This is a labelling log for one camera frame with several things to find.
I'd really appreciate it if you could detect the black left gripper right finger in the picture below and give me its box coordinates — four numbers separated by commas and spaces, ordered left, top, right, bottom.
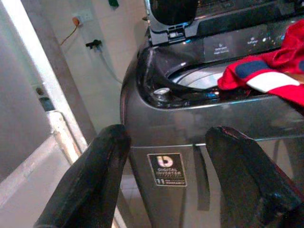
205, 125, 304, 228

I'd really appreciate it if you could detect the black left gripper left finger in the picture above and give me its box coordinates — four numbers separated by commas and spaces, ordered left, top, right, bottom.
33, 123, 132, 228

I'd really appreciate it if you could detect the red striped garment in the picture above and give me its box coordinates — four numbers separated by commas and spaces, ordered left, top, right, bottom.
217, 19, 304, 107

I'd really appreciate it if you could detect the black top-load washing machine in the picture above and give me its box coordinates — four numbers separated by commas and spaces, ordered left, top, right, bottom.
120, 0, 304, 228

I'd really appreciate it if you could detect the black water tap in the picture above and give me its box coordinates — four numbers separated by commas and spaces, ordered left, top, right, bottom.
85, 39, 103, 52

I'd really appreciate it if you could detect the black washer lid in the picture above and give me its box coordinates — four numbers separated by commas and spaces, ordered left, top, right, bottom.
143, 0, 304, 46

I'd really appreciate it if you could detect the clear water hose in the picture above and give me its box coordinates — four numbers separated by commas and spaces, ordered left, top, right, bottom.
98, 49, 123, 85

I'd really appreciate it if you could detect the white sliding door frame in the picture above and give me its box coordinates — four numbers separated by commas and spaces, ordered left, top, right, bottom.
0, 0, 95, 209

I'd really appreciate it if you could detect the orange plug with cable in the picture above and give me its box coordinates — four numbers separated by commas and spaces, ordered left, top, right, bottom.
59, 16, 81, 46

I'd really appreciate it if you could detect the white wall socket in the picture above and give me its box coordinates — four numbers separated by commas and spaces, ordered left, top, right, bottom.
72, 9, 93, 26

